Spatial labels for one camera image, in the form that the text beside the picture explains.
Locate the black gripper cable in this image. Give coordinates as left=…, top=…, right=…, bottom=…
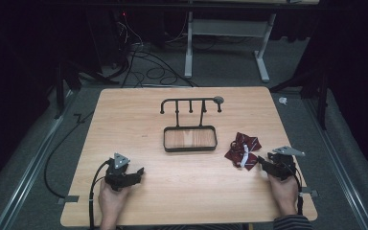
left=290, top=164, right=305, bottom=216
left=87, top=159, right=111, bottom=230

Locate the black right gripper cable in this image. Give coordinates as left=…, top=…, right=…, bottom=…
left=290, top=164, right=305, bottom=216

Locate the aluminium floor rail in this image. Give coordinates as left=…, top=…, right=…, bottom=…
left=0, top=90, right=80, bottom=230
left=302, top=98, right=368, bottom=230

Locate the black floor cable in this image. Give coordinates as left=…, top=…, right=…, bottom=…
left=43, top=109, right=96, bottom=199

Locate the white metal desk frame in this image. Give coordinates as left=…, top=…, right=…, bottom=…
left=183, top=11, right=278, bottom=83

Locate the black metal hook rack with tray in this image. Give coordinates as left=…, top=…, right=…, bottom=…
left=159, top=95, right=225, bottom=153

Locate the person's right hand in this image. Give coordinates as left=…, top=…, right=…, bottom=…
left=266, top=172, right=300, bottom=217

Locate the grey metal table bracket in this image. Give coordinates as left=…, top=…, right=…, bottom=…
left=300, top=186, right=319, bottom=198

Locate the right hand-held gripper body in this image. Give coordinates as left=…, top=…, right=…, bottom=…
left=266, top=146, right=307, bottom=182

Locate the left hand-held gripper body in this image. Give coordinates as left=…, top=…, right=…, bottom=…
left=103, top=152, right=135, bottom=193

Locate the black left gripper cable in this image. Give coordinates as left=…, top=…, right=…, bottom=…
left=87, top=159, right=111, bottom=230

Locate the black metal stand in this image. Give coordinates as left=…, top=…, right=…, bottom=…
left=53, top=59, right=120, bottom=120
left=268, top=68, right=331, bottom=131

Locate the dark red striped bow tie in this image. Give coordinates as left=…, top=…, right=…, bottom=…
left=223, top=131, right=264, bottom=172

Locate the tangle of black floor cables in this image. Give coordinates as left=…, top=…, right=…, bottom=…
left=108, top=11, right=199, bottom=89

